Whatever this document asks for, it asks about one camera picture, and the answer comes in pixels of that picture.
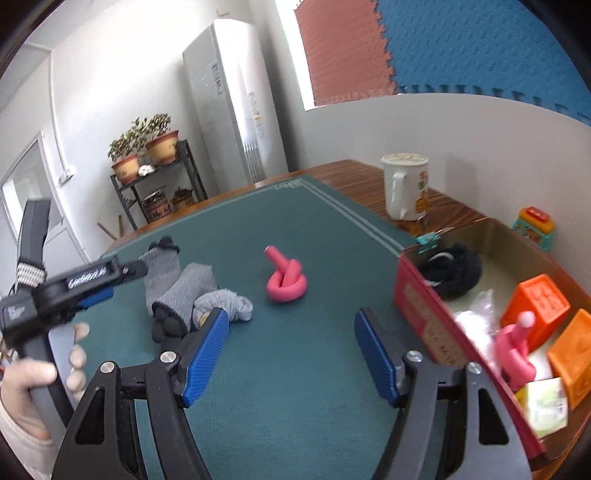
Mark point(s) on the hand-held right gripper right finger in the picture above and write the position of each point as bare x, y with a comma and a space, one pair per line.
375, 355

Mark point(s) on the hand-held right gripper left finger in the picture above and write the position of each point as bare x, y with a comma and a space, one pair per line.
207, 355

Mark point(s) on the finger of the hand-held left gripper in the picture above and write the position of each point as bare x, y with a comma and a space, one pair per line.
134, 269
98, 299

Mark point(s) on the grey sock black toe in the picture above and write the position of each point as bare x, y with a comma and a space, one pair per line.
159, 277
187, 290

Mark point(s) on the light grey sock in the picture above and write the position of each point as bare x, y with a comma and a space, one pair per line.
228, 304

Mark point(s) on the red cardboard box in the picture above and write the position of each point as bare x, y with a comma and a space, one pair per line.
418, 304

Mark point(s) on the pink knotted foam tube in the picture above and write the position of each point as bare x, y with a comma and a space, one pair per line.
515, 355
286, 286

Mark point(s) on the person's left forearm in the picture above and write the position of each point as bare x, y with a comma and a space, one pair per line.
21, 454

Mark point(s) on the person's left hand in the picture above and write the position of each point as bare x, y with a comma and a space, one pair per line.
27, 392

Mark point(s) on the brown patterned pot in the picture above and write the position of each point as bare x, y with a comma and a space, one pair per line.
156, 206

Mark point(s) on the green table mat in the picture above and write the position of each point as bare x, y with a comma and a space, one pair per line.
286, 378

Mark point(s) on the small brown pot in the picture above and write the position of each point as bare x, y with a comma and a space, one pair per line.
183, 199

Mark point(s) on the small white ornament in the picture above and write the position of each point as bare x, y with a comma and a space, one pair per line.
146, 170

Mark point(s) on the white door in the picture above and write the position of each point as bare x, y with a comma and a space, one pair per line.
41, 194

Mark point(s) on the white plastic bag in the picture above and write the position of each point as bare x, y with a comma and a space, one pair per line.
478, 323

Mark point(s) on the potted plant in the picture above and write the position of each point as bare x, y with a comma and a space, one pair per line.
161, 145
125, 161

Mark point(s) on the black metal rack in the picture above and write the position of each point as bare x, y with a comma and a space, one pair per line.
191, 170

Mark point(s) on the black fluffy ball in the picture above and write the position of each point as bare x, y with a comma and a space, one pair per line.
455, 272

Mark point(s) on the teal binder clip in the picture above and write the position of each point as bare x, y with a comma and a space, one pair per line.
427, 242

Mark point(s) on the white lidded mug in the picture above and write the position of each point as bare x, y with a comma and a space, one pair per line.
408, 189

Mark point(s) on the orange embossed cube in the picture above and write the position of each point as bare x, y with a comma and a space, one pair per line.
540, 304
575, 360

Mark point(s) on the yellow green paper packet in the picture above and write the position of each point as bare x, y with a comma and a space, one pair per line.
545, 408

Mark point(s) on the white standing air conditioner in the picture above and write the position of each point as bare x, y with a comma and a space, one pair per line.
235, 106

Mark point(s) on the colourful toy block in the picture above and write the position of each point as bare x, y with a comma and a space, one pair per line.
535, 228

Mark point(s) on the red foam mat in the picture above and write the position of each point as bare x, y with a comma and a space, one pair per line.
341, 55

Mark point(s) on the blue foam mat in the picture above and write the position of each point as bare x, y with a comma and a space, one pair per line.
475, 46

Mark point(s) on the wall socket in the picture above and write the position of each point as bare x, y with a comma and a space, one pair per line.
67, 174

